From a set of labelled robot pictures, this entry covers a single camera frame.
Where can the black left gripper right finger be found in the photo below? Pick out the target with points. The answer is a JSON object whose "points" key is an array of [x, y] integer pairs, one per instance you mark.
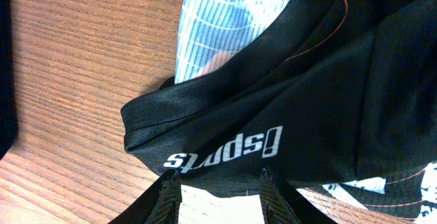
{"points": [[283, 204]]}

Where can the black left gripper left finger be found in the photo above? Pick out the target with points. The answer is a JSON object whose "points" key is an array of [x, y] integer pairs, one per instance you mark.
{"points": [[159, 204]]}

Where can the black orange patterned jersey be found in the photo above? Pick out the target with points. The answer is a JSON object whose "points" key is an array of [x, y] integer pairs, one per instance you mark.
{"points": [[335, 96]]}

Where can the black sparkly folded garment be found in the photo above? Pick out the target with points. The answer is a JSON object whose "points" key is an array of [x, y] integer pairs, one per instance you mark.
{"points": [[9, 122]]}

